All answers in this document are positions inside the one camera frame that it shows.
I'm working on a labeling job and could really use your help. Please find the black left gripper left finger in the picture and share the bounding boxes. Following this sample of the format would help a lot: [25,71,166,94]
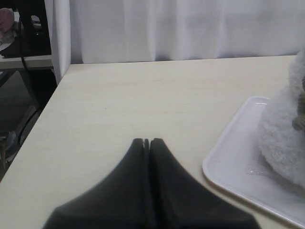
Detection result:
[44,138,149,229]

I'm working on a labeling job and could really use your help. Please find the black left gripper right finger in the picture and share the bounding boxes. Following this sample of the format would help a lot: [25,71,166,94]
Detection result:
[149,138,260,229]

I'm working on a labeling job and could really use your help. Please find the white plush snowman toy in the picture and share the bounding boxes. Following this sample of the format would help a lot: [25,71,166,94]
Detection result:
[257,48,305,187]

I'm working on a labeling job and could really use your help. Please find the white rectangular plastic tray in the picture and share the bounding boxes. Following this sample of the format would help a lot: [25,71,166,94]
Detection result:
[202,96,305,229]

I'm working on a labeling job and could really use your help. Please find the grey side table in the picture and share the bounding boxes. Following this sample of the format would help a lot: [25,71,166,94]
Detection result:
[0,55,54,109]

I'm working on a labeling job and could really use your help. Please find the white backdrop curtain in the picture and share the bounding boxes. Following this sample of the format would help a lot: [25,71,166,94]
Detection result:
[45,0,305,81]

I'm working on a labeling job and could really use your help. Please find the pink plush toy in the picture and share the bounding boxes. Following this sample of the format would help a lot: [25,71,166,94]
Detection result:
[0,8,15,33]

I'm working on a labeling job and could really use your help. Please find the black hanging cable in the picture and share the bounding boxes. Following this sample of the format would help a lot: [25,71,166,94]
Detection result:
[18,0,41,144]

